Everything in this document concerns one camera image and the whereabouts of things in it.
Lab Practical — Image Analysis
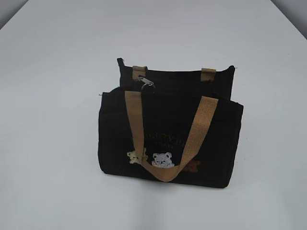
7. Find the black canvas tote bag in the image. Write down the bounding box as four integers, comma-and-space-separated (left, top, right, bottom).
98, 58, 243, 188

